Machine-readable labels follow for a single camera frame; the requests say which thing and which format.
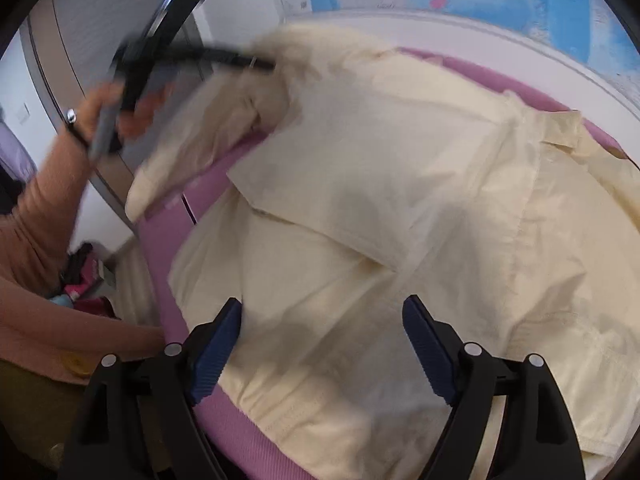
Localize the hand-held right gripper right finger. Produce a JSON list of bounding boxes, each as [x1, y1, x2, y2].
[[402, 294, 586, 480]]

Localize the cream shirt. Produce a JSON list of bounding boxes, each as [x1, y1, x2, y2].
[[125, 25, 640, 480]]

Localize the person's left hand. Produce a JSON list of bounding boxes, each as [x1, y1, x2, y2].
[[75, 82, 167, 143]]

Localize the lavender cloth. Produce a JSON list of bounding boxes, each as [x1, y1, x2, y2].
[[0, 120, 37, 183]]

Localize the person's olive pants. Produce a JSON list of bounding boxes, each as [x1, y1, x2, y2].
[[0, 357, 98, 463]]

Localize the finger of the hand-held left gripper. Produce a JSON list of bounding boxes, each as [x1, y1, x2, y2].
[[167, 42, 277, 73]]

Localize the grey wardrobe door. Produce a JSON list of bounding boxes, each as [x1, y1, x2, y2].
[[20, 0, 213, 233]]

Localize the person's peach cardigan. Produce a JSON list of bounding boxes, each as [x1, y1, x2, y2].
[[0, 275, 168, 386]]

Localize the person's left forearm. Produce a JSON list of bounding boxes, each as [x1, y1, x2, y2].
[[0, 127, 108, 288]]

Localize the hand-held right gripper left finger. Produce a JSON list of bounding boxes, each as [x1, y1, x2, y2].
[[57, 297, 243, 480]]

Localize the pink floral bed sheet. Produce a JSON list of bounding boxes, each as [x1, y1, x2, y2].
[[137, 47, 631, 480]]

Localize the pile of coloured clothes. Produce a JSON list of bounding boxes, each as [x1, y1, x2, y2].
[[50, 242, 126, 321]]

